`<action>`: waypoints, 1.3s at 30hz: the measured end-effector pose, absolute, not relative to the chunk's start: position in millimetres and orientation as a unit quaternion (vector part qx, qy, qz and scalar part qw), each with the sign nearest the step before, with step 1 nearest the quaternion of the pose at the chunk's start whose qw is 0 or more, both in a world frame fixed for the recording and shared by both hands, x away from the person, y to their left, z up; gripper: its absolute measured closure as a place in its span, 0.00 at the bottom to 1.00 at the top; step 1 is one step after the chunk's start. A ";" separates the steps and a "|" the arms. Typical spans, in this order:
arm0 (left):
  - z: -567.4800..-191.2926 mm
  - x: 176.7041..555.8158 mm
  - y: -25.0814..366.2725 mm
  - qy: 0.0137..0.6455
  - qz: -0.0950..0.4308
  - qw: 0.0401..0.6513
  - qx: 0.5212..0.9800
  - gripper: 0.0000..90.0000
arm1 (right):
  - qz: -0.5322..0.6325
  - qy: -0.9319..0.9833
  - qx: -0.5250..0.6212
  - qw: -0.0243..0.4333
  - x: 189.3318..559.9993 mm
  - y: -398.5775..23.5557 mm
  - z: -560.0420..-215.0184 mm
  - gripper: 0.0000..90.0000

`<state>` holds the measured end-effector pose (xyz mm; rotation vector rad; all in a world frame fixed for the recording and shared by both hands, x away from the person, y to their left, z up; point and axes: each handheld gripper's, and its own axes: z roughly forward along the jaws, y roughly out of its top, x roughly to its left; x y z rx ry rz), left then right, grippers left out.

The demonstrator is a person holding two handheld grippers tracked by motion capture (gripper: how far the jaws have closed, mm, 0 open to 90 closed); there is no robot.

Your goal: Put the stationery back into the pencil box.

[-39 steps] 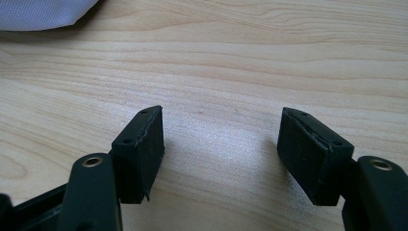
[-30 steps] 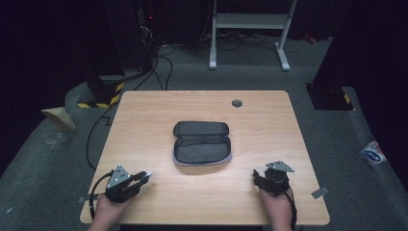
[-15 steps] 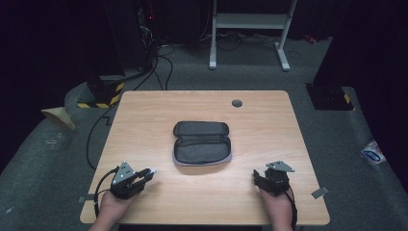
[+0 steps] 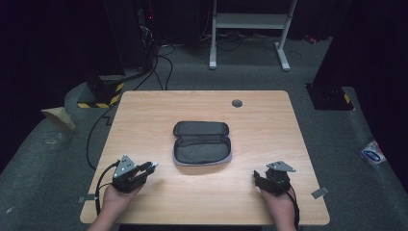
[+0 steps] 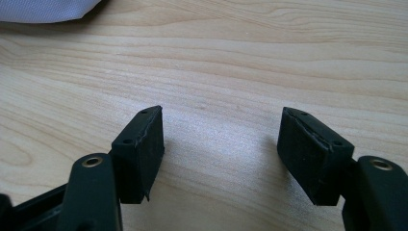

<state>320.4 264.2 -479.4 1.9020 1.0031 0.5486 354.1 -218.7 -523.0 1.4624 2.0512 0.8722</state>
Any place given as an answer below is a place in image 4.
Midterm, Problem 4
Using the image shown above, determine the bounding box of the grey tape strip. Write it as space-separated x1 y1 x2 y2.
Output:
310 186 330 200
77 193 98 204

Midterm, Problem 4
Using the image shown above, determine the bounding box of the black floor cable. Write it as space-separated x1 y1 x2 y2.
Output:
86 44 176 171

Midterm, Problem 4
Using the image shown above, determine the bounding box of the black pencil case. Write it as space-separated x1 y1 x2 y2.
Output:
171 120 233 167

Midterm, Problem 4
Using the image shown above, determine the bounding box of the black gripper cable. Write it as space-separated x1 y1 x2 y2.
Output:
94 160 121 217
284 188 301 231

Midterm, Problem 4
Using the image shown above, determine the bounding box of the white metal stand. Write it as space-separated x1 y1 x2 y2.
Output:
208 0 298 72

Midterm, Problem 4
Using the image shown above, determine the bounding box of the person's left hand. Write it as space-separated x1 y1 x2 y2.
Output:
101 184 144 220

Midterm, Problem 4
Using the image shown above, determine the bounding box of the beige cardboard wedge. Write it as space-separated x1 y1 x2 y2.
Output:
40 106 77 132

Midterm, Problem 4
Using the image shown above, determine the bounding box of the person's right hand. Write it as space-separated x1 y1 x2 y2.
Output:
260 188 298 223

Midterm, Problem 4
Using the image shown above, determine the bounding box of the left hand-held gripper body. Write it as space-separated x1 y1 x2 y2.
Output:
111 154 149 194

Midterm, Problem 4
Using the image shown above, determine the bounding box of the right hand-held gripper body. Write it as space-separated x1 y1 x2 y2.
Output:
265 160 297 196

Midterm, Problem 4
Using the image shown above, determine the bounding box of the dark equipment rack with wires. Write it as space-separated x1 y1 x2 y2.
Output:
133 0 162 73

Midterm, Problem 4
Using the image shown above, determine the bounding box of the black yellow striped stand base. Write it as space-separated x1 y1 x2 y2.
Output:
76 74 126 110

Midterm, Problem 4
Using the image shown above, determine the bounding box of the black stand base yellow corner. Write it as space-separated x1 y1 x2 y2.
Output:
305 83 356 112

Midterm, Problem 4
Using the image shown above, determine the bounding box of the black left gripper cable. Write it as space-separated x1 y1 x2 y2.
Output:
94 160 121 217

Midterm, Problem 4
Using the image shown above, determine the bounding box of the white blue plastic packet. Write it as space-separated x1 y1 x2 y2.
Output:
359 140 388 166

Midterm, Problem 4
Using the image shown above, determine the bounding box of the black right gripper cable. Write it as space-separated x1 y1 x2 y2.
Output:
284 188 301 231

